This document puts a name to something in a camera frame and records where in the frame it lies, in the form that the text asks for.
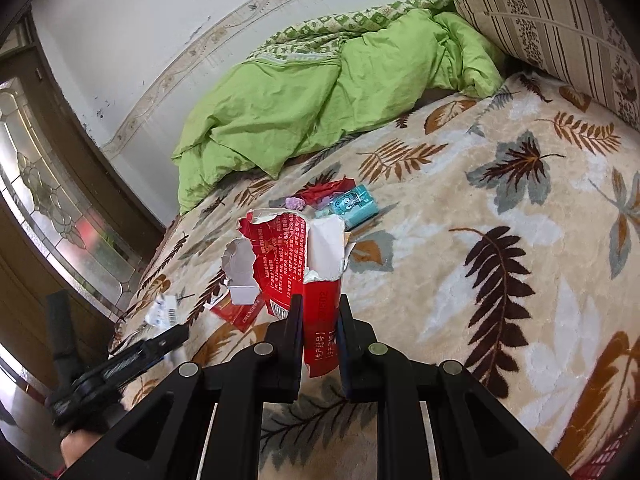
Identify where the red mesh basket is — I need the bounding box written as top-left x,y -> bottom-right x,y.
567,435 -> 640,480

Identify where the person's left hand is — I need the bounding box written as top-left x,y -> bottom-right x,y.
59,430 -> 109,469

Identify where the striped beige bolster cushion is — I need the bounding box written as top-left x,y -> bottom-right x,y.
440,0 -> 640,133

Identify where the red flat pack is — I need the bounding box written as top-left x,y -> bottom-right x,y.
210,294 -> 266,334

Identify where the crumpled red wrapper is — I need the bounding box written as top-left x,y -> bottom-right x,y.
299,176 -> 357,207

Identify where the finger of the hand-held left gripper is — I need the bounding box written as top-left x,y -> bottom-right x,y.
106,325 -> 191,379

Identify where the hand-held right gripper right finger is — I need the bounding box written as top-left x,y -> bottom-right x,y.
336,295 -> 572,480

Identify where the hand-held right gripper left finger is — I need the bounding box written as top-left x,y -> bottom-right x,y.
65,294 -> 306,480

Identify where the white barcode paper scrap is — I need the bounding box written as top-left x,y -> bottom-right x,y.
145,294 -> 182,329

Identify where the green quilt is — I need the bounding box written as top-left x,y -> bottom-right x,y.
171,0 -> 506,217

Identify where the torn red carton box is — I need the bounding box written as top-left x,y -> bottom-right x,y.
221,209 -> 358,380

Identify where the teal cartoon tissue pack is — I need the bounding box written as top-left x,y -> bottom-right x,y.
327,184 -> 379,229

